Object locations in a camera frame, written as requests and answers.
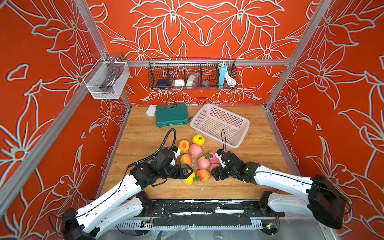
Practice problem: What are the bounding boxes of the yellow orange peach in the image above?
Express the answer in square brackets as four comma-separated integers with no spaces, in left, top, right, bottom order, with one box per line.
[180,154,192,166]

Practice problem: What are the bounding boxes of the orange red peach front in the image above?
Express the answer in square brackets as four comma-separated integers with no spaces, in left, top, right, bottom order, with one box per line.
[196,169,211,183]

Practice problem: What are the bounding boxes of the pink peach with leaf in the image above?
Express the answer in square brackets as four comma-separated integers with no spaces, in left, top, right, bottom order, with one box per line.
[197,157,211,170]

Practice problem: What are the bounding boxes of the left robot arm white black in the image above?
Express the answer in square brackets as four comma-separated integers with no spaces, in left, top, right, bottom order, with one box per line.
[62,147,193,240]

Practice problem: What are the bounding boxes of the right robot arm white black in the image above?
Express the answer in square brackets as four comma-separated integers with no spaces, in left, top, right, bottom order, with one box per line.
[212,149,347,230]

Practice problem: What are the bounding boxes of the white plastic perforated basket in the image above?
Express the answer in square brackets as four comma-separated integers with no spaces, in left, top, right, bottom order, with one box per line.
[190,104,250,149]

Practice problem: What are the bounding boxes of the white packet in basket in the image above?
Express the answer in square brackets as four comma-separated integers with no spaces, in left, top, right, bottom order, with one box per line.
[172,79,185,88]

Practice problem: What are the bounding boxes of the metal tongs in basket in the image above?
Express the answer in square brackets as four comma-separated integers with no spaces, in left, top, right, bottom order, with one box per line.
[100,52,124,93]

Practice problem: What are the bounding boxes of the yellow peach front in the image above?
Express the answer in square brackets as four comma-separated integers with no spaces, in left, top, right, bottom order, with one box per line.
[182,172,196,186]

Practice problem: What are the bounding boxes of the yellow peach red spot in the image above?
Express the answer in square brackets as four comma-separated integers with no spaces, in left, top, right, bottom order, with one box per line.
[178,140,190,153]

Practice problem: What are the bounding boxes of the yellow peach back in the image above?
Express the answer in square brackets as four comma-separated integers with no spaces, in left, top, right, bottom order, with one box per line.
[193,134,205,146]

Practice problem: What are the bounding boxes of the green plastic tool case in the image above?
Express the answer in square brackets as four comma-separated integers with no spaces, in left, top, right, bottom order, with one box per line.
[155,103,190,128]

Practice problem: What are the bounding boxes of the small white box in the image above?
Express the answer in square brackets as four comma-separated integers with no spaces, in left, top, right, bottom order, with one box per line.
[146,105,157,117]

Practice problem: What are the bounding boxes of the clear plastic bag packet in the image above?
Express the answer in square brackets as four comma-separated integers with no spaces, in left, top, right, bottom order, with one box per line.
[186,73,200,90]

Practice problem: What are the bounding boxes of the dark round container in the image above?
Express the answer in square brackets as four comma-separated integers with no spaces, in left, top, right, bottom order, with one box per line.
[156,79,169,90]

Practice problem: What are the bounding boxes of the light blue box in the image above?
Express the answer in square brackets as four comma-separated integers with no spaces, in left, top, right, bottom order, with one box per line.
[218,63,227,89]

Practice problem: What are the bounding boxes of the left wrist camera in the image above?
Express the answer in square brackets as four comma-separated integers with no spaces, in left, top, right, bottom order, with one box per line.
[170,146,181,166]

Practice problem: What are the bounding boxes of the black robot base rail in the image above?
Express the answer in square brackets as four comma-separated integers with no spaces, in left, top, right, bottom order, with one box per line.
[134,199,285,227]

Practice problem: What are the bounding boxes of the white cable bundle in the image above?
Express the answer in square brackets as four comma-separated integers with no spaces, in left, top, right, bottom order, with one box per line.
[224,67,237,86]

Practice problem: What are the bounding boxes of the black wire wall basket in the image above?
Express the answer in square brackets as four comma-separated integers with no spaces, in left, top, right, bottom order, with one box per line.
[148,57,238,90]

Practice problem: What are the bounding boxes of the white mesh wall basket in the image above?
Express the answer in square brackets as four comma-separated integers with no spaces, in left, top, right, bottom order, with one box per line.
[83,57,131,100]

